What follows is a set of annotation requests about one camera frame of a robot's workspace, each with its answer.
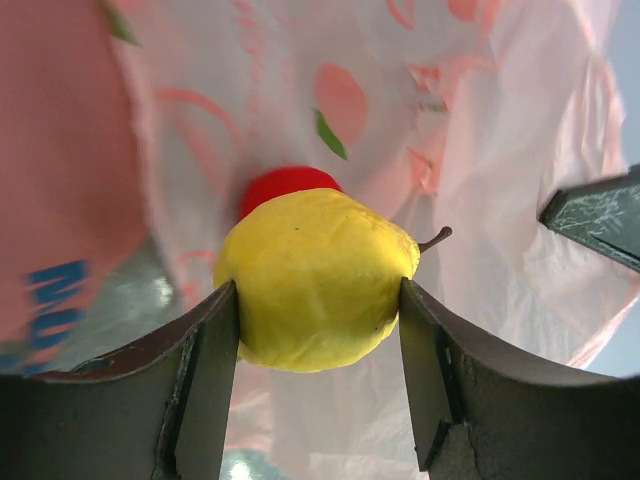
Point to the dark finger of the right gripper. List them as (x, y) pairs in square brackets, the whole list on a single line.
[(602, 216)]

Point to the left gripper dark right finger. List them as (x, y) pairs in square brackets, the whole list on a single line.
[(482, 408)]

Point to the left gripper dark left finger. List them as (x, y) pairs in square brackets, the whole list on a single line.
[(156, 408)]

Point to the pink plastic bag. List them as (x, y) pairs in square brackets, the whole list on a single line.
[(471, 113)]

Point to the red apple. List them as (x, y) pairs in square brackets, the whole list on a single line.
[(281, 181)]

